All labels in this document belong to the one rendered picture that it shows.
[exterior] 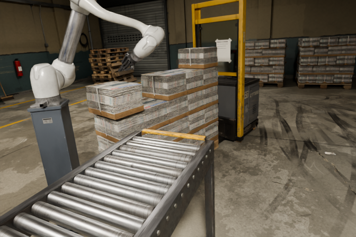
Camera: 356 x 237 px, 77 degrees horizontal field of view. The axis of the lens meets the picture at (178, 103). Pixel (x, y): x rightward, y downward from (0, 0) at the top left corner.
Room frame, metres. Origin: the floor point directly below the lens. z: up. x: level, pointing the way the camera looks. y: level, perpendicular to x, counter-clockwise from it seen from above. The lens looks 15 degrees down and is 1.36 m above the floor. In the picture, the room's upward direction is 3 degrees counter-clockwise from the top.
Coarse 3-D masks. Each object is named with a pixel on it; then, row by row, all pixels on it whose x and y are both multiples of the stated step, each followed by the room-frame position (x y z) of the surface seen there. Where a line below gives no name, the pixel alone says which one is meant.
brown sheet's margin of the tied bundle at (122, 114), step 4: (132, 108) 1.70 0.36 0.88; (136, 108) 1.73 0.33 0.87; (140, 108) 1.76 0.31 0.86; (104, 112) 1.65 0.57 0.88; (124, 112) 1.64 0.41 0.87; (128, 112) 1.66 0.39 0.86; (132, 112) 1.70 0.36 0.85; (136, 112) 1.72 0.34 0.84; (108, 116) 1.63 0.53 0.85; (112, 116) 1.59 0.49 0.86; (116, 116) 1.58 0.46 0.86; (120, 116) 1.61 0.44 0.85; (124, 116) 1.64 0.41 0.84
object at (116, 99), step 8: (104, 88) 1.63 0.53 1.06; (112, 88) 1.62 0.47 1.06; (120, 88) 1.63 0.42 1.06; (128, 88) 1.68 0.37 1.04; (136, 88) 1.74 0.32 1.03; (104, 96) 1.64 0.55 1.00; (112, 96) 1.57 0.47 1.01; (120, 96) 1.63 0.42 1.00; (128, 96) 1.69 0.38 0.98; (136, 96) 1.74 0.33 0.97; (104, 104) 1.64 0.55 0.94; (112, 104) 1.58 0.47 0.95; (120, 104) 1.62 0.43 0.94; (128, 104) 1.68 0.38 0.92; (136, 104) 1.74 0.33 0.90; (112, 112) 1.58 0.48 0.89; (120, 112) 1.62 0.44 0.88
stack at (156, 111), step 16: (192, 96) 2.34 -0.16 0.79; (144, 112) 1.83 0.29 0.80; (160, 112) 1.98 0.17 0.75; (176, 112) 2.14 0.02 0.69; (96, 128) 1.86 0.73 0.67; (112, 128) 1.69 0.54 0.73; (128, 128) 1.71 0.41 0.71; (144, 128) 1.82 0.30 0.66; (160, 128) 1.96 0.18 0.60; (176, 128) 2.12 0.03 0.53; (192, 128) 2.31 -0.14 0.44; (112, 144) 1.71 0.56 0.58
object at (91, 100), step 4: (96, 84) 1.85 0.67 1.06; (100, 84) 1.85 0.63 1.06; (104, 84) 1.84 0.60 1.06; (88, 88) 1.79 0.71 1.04; (92, 88) 1.75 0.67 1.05; (88, 92) 1.79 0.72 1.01; (92, 92) 1.75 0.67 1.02; (88, 96) 1.80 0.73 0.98; (92, 96) 1.76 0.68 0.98; (96, 96) 1.71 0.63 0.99; (88, 100) 1.79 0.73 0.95; (92, 100) 1.76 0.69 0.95; (96, 100) 1.72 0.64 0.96; (88, 104) 1.80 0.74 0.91; (92, 104) 1.76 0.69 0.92; (96, 104) 1.72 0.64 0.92; (96, 108) 1.74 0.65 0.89
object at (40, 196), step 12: (132, 132) 1.39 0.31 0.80; (120, 144) 1.21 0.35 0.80; (96, 156) 1.09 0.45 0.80; (84, 168) 0.97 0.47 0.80; (60, 180) 0.88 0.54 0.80; (72, 180) 0.89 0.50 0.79; (48, 192) 0.80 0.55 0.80; (60, 192) 0.84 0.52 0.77; (24, 204) 0.73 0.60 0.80; (0, 216) 0.67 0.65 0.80; (12, 216) 0.67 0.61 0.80; (36, 216) 0.73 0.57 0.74; (12, 228) 0.66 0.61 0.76
